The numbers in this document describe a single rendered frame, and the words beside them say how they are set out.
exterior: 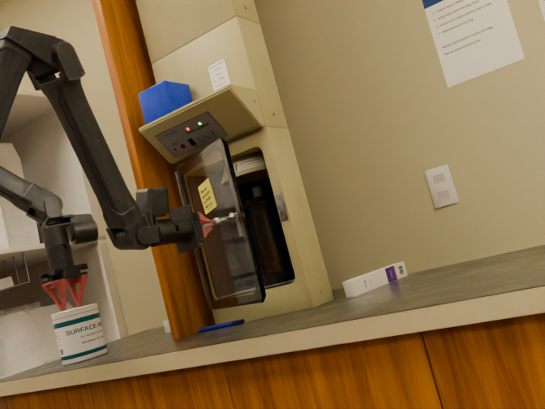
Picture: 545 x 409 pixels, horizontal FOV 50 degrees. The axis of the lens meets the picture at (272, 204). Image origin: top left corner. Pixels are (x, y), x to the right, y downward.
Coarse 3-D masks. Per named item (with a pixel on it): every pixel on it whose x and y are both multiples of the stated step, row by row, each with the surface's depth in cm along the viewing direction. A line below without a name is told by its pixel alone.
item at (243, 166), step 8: (232, 160) 157; (240, 160) 156; (248, 160) 155; (256, 160) 155; (240, 168) 154; (248, 168) 154; (256, 168) 153; (264, 168) 154; (240, 176) 168; (248, 176) 169; (256, 176) 170; (264, 176) 169
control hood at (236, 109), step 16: (208, 96) 142; (224, 96) 140; (240, 96) 141; (256, 96) 147; (176, 112) 148; (192, 112) 146; (208, 112) 145; (224, 112) 144; (240, 112) 143; (256, 112) 145; (144, 128) 154; (160, 128) 153; (224, 128) 148; (240, 128) 147; (256, 128) 147; (160, 144) 157; (208, 144) 153; (176, 160) 160
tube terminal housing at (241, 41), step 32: (224, 32) 152; (256, 32) 156; (160, 64) 165; (192, 64) 158; (256, 64) 151; (192, 96) 159; (288, 160) 151; (288, 192) 147; (288, 224) 145; (320, 256) 152; (288, 288) 146; (320, 288) 148; (224, 320) 158
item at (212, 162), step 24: (216, 144) 139; (192, 168) 153; (216, 168) 141; (192, 192) 155; (216, 192) 144; (216, 216) 146; (240, 216) 135; (216, 240) 148; (240, 240) 137; (216, 264) 151; (240, 264) 139; (216, 288) 153; (240, 288) 141
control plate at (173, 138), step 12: (192, 120) 148; (204, 120) 147; (168, 132) 153; (180, 132) 152; (192, 132) 151; (204, 132) 150; (216, 132) 149; (168, 144) 156; (180, 144) 155; (204, 144) 153
